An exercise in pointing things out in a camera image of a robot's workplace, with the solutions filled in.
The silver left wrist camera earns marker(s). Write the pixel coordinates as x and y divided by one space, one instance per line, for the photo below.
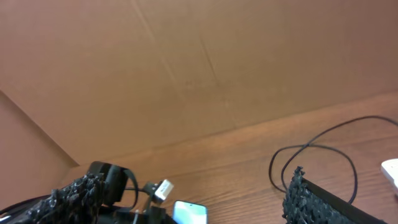
162 190

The white power strip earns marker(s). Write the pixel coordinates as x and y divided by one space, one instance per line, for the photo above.
389 169

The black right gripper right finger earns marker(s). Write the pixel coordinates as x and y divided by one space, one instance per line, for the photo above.
307 203

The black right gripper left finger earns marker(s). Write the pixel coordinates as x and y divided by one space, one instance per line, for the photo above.
78 202

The brown cardboard backdrop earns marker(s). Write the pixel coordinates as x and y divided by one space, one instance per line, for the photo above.
104 79

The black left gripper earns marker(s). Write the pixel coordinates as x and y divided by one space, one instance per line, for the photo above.
150 214

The blue Galaxy smartphone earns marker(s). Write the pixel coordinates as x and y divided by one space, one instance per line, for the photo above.
189 213

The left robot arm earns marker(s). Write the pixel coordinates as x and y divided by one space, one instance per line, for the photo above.
115 180

